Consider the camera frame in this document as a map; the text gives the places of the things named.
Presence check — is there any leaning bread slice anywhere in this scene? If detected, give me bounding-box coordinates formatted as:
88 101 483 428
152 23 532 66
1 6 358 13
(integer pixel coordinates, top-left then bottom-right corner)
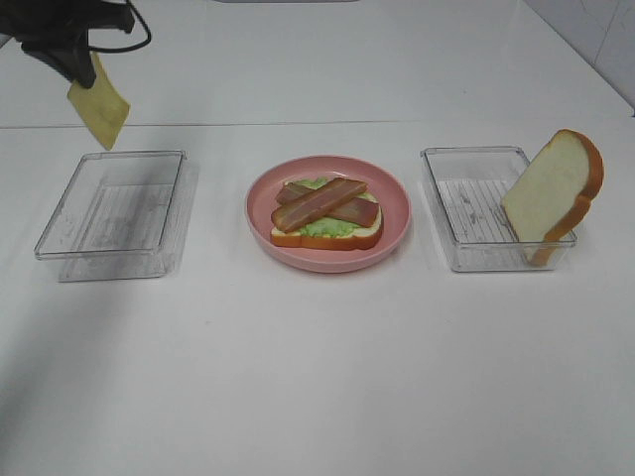
501 129 604 267

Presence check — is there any white bread slice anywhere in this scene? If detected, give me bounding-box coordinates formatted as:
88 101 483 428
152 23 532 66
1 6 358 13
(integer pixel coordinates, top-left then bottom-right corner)
270 179 385 252

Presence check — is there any pink round plate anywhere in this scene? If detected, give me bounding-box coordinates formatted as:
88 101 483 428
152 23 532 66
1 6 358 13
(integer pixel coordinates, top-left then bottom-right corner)
245 155 412 273

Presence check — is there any yellow cheese slice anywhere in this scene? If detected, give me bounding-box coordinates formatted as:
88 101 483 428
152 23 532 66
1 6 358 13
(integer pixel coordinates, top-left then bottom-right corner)
66 52 130 151

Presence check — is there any clear plastic bread tray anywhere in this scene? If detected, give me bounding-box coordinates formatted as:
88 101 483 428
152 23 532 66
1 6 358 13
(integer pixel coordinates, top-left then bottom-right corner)
421 146 577 273

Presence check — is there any clear plastic ingredient tray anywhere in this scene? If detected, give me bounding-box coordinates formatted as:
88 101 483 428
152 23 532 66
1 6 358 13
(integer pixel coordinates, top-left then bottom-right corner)
34 151 197 283

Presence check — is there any bacon strip front curved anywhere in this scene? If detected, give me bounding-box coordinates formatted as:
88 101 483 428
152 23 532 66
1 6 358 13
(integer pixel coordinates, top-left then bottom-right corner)
271 178 367 232

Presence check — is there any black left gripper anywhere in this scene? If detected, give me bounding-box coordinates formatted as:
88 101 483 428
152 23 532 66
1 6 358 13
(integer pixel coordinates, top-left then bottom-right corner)
1 0 135 88

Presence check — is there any green lettuce leaf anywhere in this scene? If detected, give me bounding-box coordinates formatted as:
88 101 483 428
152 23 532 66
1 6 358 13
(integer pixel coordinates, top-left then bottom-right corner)
288 177 382 239

